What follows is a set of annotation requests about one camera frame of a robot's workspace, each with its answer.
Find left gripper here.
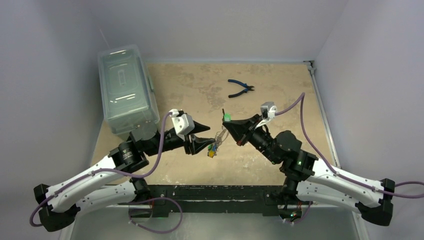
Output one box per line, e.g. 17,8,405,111
145,119,215,157

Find green tagged key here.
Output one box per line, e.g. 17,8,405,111
222,109,231,122

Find metal keyring plate with keys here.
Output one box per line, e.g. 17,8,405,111
207,128,229,158

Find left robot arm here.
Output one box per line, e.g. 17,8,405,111
29,122,215,232

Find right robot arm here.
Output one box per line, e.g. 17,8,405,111
222,114,395,227

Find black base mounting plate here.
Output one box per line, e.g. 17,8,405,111
129,185,299,218

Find translucent plastic storage box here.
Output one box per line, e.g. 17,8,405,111
97,44,161,135

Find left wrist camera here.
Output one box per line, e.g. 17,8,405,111
169,109,195,139

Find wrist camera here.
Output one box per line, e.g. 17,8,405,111
255,101,278,129
169,109,195,139

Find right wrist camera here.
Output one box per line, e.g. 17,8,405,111
255,101,278,129

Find blue handled pliers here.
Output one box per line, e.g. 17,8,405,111
227,78,256,99

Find right side aluminium rail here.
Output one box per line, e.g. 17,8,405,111
302,60,341,168

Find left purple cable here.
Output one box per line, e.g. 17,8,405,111
29,110,184,233

